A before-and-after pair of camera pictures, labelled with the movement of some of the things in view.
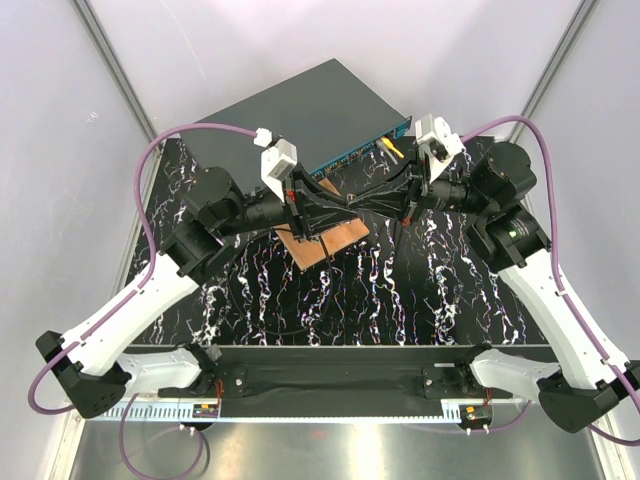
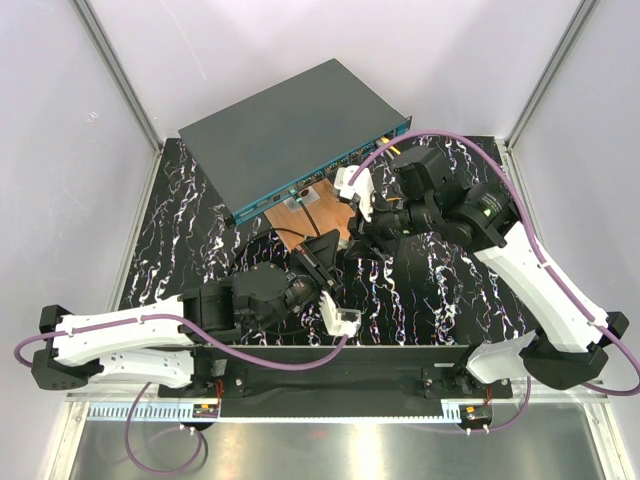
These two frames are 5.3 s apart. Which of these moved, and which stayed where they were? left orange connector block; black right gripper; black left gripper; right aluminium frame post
Moved: black right gripper; black left gripper
Stayed: left orange connector block; right aluminium frame post
